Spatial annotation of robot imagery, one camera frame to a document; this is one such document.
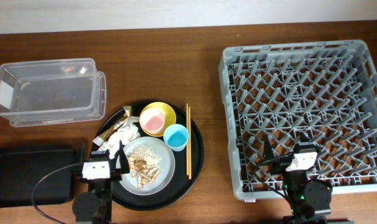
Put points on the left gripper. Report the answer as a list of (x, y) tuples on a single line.
[(117, 175)]

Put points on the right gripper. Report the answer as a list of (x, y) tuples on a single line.
[(280, 165)]

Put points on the white tissue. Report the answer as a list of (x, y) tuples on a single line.
[(124, 134)]

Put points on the peanut shells pile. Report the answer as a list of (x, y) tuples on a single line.
[(144, 172)]

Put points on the grey round plate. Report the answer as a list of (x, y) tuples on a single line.
[(166, 165)]

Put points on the white rice pile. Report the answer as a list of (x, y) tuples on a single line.
[(147, 154)]

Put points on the gold snack wrapper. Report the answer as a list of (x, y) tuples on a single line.
[(99, 140)]

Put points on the light blue cup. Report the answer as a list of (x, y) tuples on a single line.
[(175, 137)]

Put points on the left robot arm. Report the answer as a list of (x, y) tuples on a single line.
[(94, 205)]

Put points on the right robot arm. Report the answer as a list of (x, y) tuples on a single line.
[(309, 199)]

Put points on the grey dishwasher rack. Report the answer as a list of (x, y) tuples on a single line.
[(327, 90)]

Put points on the round black serving tray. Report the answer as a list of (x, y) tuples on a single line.
[(179, 184)]

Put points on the pink cup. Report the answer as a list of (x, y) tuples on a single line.
[(152, 120)]

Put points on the yellow saucer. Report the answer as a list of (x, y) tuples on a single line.
[(167, 111)]

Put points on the clear plastic bin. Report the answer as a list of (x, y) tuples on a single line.
[(46, 92)]

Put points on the black rectangular tray bin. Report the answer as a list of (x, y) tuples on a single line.
[(21, 168)]

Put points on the right wooden chopstick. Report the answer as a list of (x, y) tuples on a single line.
[(189, 145)]

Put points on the wooden chopstick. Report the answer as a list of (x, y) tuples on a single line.
[(189, 145), (187, 141)]

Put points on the left wooden chopstick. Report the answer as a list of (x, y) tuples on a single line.
[(187, 141)]

